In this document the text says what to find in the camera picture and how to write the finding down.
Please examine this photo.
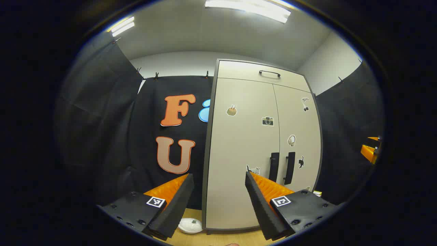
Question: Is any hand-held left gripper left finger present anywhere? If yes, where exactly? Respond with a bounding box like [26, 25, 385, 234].
[97, 173, 194, 241]

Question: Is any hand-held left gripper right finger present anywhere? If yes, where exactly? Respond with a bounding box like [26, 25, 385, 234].
[245, 171, 342, 241]

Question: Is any black door handle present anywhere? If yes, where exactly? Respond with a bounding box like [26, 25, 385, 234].
[269, 152, 280, 182]
[283, 152, 296, 185]

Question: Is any grey double-door shoe cabinet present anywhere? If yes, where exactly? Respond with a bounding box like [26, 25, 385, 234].
[201, 59, 323, 235]

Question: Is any grey cabinet door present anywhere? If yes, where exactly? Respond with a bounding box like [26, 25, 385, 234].
[273, 84, 322, 192]
[206, 78, 280, 230]

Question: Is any grey cabinet flap panel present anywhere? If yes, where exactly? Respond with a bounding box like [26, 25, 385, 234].
[217, 61, 310, 92]

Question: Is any white crumpled bag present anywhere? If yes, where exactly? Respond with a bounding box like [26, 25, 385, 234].
[178, 218, 203, 234]

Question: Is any black backdrop cloth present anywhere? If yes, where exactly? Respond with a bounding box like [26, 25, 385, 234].
[56, 43, 144, 205]
[314, 61, 384, 205]
[128, 75, 214, 210]

